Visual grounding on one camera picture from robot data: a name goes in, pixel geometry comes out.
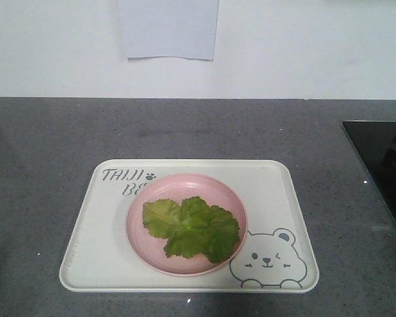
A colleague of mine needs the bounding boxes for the cream bear serving tray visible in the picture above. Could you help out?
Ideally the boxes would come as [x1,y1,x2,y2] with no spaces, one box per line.
[59,159,319,293]

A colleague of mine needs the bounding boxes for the white paper sheet on wall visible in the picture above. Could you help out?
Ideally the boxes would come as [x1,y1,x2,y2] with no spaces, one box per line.
[117,0,219,61]

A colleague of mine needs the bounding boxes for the pink round plate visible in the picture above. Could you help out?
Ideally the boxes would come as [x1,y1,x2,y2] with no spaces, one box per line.
[125,174,248,277]

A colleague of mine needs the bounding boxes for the black glass cooktop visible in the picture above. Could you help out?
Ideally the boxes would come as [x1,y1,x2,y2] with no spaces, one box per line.
[343,121,396,222]

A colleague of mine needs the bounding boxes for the green lettuce leaf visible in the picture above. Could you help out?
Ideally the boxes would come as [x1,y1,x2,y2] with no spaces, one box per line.
[143,196,240,264]

